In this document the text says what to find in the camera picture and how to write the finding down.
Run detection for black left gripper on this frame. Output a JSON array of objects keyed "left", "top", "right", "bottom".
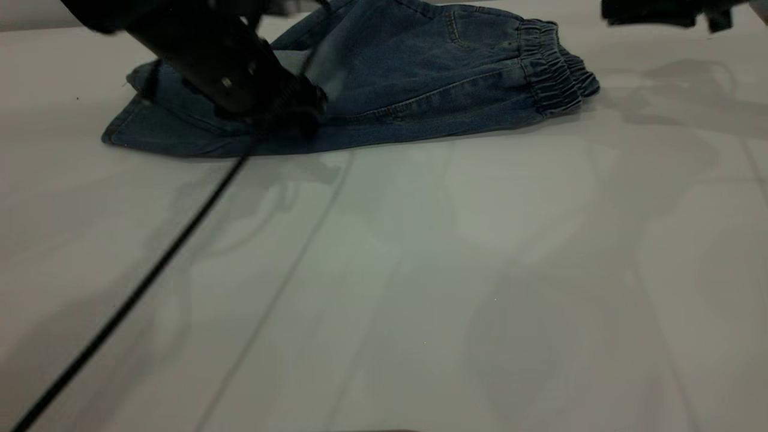
[{"left": 240, "top": 75, "right": 328, "bottom": 137}]

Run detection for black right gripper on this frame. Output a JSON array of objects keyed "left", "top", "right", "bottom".
[{"left": 601, "top": 0, "right": 751, "bottom": 34}]

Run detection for blue denim shorts basketball print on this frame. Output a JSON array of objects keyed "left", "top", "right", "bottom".
[{"left": 101, "top": 0, "right": 601, "bottom": 158}]

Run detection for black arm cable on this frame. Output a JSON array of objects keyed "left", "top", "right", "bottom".
[{"left": 11, "top": 72, "right": 313, "bottom": 432}]

